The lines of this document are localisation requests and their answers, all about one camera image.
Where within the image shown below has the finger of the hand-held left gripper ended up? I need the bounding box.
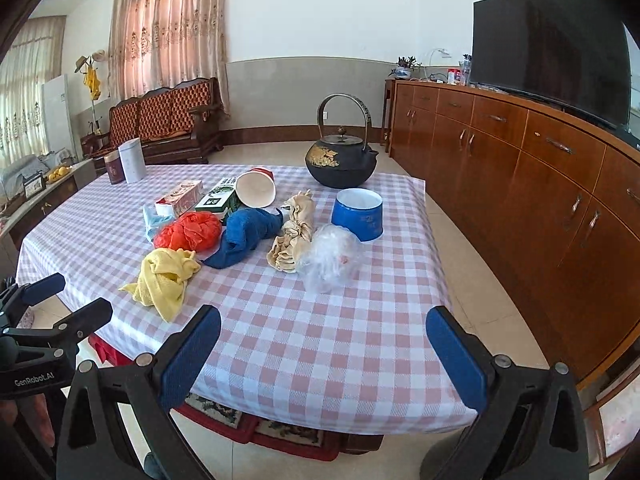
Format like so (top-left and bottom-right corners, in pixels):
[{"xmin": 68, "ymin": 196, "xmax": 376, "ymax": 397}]
[
  {"xmin": 50, "ymin": 297, "xmax": 113, "ymax": 346},
  {"xmin": 20, "ymin": 272, "xmax": 67, "ymax": 306}
]

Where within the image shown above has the grey covered appliance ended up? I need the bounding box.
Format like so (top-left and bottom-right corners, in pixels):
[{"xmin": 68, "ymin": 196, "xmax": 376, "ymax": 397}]
[{"xmin": 0, "ymin": 154, "xmax": 51, "ymax": 196}]

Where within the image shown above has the pink checked tablecloth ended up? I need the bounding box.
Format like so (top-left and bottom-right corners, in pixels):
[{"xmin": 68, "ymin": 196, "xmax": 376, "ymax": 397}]
[{"xmin": 15, "ymin": 164, "xmax": 478, "ymax": 433}]

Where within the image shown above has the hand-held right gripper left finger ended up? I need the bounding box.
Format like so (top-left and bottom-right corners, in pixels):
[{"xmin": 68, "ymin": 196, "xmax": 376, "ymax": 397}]
[{"xmin": 55, "ymin": 304, "xmax": 222, "ymax": 480}]

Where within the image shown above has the wooden chair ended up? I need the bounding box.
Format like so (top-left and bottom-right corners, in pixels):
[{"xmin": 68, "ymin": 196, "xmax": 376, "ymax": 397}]
[{"xmin": 582, "ymin": 380, "xmax": 640, "ymax": 471}]

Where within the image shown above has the pink embroidered curtain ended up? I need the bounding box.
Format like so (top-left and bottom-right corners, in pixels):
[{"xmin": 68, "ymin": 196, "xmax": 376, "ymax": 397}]
[{"xmin": 108, "ymin": 0, "xmax": 231, "ymax": 116}]

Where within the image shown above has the potted plant in patterned pot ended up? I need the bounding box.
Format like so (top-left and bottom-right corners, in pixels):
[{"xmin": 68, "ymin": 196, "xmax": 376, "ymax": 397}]
[{"xmin": 389, "ymin": 56, "xmax": 422, "ymax": 81}]

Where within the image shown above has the red plastic stool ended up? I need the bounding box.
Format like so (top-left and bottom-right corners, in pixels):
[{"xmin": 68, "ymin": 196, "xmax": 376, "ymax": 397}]
[{"xmin": 87, "ymin": 335, "xmax": 136, "ymax": 367}]

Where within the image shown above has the red patterned floor mat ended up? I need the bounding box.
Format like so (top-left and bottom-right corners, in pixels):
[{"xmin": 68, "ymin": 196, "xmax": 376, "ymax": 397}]
[{"xmin": 175, "ymin": 392, "xmax": 346, "ymax": 463}]

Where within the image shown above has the clear plastic bag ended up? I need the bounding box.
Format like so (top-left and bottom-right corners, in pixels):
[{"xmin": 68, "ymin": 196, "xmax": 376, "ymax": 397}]
[{"xmin": 296, "ymin": 224, "xmax": 367, "ymax": 295}]

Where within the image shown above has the orange mesh bath sponge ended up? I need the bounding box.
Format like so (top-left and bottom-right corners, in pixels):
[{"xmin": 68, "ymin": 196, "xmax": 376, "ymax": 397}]
[{"xmin": 153, "ymin": 211, "xmax": 223, "ymax": 252}]

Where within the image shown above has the low wooden cabinet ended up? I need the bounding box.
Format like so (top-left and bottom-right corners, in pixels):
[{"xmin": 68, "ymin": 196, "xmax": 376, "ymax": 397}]
[{"xmin": 0, "ymin": 157, "xmax": 98, "ymax": 251}]

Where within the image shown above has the white standing air conditioner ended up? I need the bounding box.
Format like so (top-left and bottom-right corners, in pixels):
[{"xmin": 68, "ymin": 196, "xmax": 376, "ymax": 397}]
[{"xmin": 41, "ymin": 74, "xmax": 77, "ymax": 161}]

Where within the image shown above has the yellow cloth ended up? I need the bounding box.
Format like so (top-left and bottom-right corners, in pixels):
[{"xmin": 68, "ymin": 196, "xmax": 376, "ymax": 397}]
[{"xmin": 118, "ymin": 248, "xmax": 202, "ymax": 323}]

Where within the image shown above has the dark red tin canister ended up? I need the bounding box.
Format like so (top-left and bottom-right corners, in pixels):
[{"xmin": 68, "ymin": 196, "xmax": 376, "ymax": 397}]
[{"xmin": 103, "ymin": 152, "xmax": 125, "ymax": 186}]

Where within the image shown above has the small wooden side table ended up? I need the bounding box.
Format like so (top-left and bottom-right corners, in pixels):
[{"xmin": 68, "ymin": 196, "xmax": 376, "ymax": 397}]
[{"xmin": 383, "ymin": 78, "xmax": 397, "ymax": 153}]

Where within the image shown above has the white tin canister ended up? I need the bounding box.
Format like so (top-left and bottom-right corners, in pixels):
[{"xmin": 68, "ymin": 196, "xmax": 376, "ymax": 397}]
[{"xmin": 118, "ymin": 138, "xmax": 147, "ymax": 184}]

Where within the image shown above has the blue towel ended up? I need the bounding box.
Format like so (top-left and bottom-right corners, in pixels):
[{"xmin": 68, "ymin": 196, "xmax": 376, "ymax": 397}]
[{"xmin": 204, "ymin": 207, "xmax": 285, "ymax": 270}]

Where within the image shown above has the wooden sofa with red cushions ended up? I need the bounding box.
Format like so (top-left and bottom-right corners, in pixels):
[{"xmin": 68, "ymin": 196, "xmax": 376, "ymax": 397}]
[{"xmin": 80, "ymin": 77, "xmax": 224, "ymax": 166}]

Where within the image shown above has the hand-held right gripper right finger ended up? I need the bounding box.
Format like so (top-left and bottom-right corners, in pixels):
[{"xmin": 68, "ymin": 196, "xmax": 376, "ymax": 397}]
[{"xmin": 425, "ymin": 305, "xmax": 591, "ymax": 480}]

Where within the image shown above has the red white milk carton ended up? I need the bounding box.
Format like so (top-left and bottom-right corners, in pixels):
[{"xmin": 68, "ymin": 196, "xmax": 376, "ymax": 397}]
[{"xmin": 155, "ymin": 180, "xmax": 205, "ymax": 218}]

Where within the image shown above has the green white milk carton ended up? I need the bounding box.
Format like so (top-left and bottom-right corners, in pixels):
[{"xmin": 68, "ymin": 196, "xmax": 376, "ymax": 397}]
[{"xmin": 194, "ymin": 176, "xmax": 240, "ymax": 213}]

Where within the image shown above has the pale sheer curtain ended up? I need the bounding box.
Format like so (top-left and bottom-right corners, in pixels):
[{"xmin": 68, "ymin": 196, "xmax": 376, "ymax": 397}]
[{"xmin": 0, "ymin": 15, "xmax": 67, "ymax": 171}]

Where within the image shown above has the blue paper cup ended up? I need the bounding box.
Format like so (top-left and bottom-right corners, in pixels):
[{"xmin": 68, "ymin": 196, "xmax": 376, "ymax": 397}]
[{"xmin": 331, "ymin": 188, "xmax": 385, "ymax": 244}]

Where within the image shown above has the small picture frame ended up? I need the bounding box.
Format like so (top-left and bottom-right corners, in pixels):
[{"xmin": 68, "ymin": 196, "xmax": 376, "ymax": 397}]
[{"xmin": 23, "ymin": 171, "xmax": 47, "ymax": 198}]

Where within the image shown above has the light blue face mask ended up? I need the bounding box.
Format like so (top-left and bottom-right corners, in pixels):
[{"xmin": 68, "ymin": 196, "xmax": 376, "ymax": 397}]
[{"xmin": 142, "ymin": 204, "xmax": 176, "ymax": 245}]

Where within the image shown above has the beige cloth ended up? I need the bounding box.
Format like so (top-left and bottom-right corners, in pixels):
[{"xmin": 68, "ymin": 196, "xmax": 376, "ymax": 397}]
[{"xmin": 266, "ymin": 190, "xmax": 319, "ymax": 274}]

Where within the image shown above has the long wooden sideboard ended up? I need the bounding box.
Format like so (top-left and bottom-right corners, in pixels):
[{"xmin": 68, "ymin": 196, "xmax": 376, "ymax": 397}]
[{"xmin": 389, "ymin": 78, "xmax": 640, "ymax": 391}]

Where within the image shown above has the black cast iron teapot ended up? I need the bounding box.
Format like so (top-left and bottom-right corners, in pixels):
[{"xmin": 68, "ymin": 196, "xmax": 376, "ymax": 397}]
[{"xmin": 305, "ymin": 93, "xmax": 379, "ymax": 190}]

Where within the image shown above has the black flat television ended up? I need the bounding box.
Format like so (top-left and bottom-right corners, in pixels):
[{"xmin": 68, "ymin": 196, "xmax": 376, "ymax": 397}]
[{"xmin": 471, "ymin": 0, "xmax": 633, "ymax": 131}]

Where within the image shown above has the red paper cup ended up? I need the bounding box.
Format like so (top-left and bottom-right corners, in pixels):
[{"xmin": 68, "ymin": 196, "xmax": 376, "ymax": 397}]
[{"xmin": 235, "ymin": 167, "xmax": 277, "ymax": 209}]

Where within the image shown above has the coat rack with hats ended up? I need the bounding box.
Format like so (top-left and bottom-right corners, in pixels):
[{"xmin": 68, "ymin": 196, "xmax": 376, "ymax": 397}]
[{"xmin": 74, "ymin": 49, "xmax": 108, "ymax": 133}]

